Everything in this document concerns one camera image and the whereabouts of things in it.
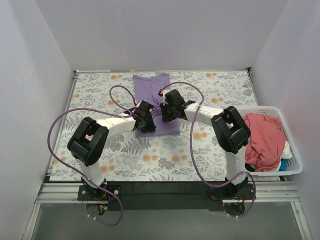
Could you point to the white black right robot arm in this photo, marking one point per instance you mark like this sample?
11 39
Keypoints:
230 129

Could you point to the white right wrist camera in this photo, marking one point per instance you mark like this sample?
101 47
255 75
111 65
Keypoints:
162 93

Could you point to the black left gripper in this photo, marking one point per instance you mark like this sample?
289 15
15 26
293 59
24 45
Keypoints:
146 124

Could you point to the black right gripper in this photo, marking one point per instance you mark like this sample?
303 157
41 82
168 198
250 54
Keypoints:
165 115

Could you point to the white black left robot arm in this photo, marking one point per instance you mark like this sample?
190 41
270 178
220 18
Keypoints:
89 140

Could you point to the blue garment in basket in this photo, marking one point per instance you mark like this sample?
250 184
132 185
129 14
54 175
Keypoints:
283 165

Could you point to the white plastic laundry basket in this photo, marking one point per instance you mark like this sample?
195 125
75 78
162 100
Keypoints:
294 164

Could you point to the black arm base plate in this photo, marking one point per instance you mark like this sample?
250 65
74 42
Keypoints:
177 195

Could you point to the purple t shirt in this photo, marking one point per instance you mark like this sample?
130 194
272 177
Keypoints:
147 88

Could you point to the floral patterned table mat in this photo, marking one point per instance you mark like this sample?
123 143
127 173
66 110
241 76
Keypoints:
160 158

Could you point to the white garment in basket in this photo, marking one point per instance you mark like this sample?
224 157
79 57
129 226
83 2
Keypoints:
286 154

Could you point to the aluminium table frame rail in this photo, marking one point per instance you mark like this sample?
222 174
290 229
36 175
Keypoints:
276 215

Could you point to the pink t shirt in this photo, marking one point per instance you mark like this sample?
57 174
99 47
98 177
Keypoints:
266 144

